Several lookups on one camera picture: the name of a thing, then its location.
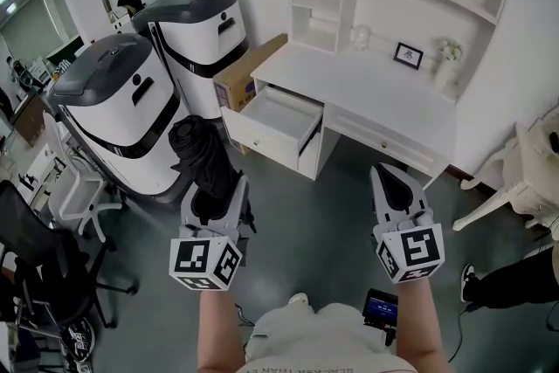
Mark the black umbrella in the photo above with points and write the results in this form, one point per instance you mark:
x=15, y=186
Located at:
x=205, y=153

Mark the person's white shoe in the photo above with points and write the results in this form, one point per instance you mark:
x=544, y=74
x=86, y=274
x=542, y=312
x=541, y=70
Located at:
x=298, y=298

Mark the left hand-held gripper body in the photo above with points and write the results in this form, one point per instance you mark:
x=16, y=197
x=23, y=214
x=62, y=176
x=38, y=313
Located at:
x=205, y=262

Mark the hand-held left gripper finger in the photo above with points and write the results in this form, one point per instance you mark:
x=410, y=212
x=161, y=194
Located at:
x=188, y=209
x=236, y=209

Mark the person's right forearm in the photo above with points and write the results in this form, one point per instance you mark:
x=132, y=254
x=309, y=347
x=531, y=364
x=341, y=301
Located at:
x=419, y=327

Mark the white vase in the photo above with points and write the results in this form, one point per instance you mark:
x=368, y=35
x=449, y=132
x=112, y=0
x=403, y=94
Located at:
x=445, y=76

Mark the white ornate chair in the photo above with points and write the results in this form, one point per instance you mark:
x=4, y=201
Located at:
x=524, y=170

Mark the white black wheeled machine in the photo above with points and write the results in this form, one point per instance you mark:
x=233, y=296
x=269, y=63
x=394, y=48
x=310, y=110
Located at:
x=122, y=100
x=196, y=39

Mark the black screen device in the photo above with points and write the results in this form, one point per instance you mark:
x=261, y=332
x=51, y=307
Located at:
x=381, y=308

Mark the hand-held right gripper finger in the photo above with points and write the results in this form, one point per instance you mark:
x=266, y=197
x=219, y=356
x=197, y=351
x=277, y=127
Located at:
x=381, y=205
x=410, y=192

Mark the person's light grey trousers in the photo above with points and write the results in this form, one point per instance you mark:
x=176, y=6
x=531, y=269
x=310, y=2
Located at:
x=323, y=332

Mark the white swivel chair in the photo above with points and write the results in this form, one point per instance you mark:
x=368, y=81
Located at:
x=72, y=192

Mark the black picture frame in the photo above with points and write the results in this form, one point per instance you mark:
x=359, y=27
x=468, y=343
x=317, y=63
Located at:
x=408, y=56

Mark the wide white drawer front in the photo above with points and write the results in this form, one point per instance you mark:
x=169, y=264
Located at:
x=380, y=135

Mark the white bust figurine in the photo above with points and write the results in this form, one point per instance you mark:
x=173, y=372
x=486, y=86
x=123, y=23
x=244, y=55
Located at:
x=361, y=38

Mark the white desk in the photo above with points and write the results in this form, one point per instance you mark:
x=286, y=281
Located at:
x=349, y=78

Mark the person's white printed shirt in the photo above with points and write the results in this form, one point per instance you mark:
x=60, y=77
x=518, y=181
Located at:
x=327, y=368

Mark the brown cardboard box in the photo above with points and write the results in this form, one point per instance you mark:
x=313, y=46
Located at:
x=244, y=70

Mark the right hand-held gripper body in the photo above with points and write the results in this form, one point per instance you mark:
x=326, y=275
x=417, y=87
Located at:
x=415, y=251

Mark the person's left forearm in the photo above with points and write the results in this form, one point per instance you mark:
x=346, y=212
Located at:
x=218, y=332

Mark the black office chair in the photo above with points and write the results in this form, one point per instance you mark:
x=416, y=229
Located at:
x=39, y=240

